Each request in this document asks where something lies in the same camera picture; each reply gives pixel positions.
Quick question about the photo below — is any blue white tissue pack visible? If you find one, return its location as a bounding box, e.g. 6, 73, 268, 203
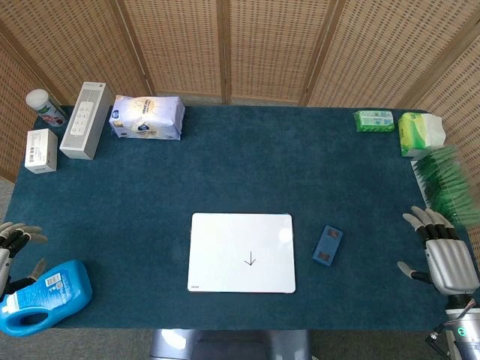
108, 94, 186, 141

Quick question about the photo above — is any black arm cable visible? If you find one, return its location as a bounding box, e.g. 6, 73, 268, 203
425, 324, 463, 360

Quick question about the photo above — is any green wet wipes pack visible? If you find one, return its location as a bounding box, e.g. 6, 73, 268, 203
353, 109, 395, 134

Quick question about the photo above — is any white lidded cylindrical can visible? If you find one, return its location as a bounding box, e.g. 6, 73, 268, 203
25, 88, 68, 128

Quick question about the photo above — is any woven wooden folding screen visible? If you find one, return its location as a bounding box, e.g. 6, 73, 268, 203
0, 0, 480, 184

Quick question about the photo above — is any white rectangular board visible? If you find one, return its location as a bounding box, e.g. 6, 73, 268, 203
186, 212, 296, 294

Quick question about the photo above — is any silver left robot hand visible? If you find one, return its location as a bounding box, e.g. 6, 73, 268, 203
0, 221, 49, 301

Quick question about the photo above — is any green white tissue pack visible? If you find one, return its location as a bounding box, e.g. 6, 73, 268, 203
397, 111, 447, 158

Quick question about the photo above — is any blue detergent bottle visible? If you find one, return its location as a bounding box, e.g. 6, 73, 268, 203
0, 259, 93, 338

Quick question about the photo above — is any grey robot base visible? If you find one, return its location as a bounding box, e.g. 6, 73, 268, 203
148, 328, 312, 360

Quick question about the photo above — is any blue rectangular plastic block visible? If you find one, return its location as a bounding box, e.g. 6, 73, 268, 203
312, 224, 344, 268

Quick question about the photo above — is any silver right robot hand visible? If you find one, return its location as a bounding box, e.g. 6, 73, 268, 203
397, 205, 480, 297

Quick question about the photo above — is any small white cardboard box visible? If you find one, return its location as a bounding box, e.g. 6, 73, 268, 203
24, 128, 59, 175

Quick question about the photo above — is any dark blue table cloth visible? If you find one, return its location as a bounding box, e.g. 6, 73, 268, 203
1, 104, 476, 332

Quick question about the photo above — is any clear box of green packets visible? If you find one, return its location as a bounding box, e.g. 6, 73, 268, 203
410, 145, 480, 228

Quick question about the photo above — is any long grey power strip box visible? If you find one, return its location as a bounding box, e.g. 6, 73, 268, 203
58, 81, 115, 161

